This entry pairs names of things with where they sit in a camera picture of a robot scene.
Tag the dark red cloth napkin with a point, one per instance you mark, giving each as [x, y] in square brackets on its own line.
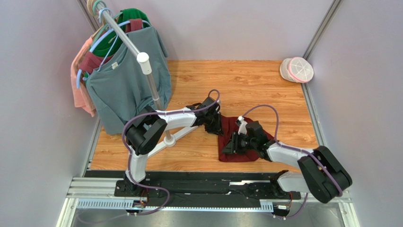
[229, 126]

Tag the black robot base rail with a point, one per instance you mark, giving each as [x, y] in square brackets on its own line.
[198, 190]

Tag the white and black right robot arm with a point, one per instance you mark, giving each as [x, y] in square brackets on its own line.
[322, 175]

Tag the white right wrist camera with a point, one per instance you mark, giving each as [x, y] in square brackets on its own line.
[241, 123]

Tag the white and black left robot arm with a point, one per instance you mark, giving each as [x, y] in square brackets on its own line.
[152, 131]

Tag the silver and white clothes rack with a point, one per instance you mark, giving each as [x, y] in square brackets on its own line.
[142, 59]

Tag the blue-grey t-shirt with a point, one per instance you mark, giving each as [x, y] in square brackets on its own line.
[119, 90]

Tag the green t-shirt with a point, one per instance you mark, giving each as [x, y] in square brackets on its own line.
[112, 40]

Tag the white and pink mesh bag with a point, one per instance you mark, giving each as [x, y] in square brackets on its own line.
[297, 70]

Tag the dark red t-shirt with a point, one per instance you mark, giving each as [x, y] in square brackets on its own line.
[92, 61]

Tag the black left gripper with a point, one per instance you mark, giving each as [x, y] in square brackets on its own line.
[217, 128]

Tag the pink t-shirt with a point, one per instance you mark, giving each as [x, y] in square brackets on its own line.
[80, 95]

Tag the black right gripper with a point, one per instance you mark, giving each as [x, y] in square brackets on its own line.
[236, 143]

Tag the light blue clothes hanger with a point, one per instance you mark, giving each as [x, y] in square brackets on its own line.
[110, 23]

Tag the aluminium frame post right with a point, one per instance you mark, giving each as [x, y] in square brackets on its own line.
[335, 5]

